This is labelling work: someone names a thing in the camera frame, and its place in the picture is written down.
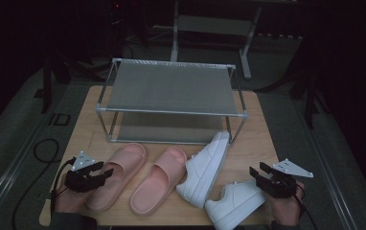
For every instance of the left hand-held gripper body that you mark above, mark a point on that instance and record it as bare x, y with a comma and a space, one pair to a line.
80, 180

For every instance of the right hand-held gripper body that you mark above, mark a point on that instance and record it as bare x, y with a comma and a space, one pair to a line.
280, 187

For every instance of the pink slipper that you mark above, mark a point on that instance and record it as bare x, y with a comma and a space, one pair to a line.
120, 159
158, 182

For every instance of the white sneaker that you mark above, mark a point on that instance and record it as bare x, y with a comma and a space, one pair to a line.
235, 204
203, 169

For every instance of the grey metal shoe rack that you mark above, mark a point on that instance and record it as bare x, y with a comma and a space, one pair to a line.
171, 87

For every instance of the person's left hand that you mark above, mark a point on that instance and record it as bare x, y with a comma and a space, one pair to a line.
69, 199

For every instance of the person's right hand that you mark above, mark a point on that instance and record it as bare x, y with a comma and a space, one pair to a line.
286, 209

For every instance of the black tripod stand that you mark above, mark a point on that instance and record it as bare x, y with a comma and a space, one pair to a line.
47, 86
308, 96

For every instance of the dark equipment with red light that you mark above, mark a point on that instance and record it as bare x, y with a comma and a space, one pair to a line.
115, 28

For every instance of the white metal stand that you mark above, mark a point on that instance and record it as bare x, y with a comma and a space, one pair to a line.
214, 25

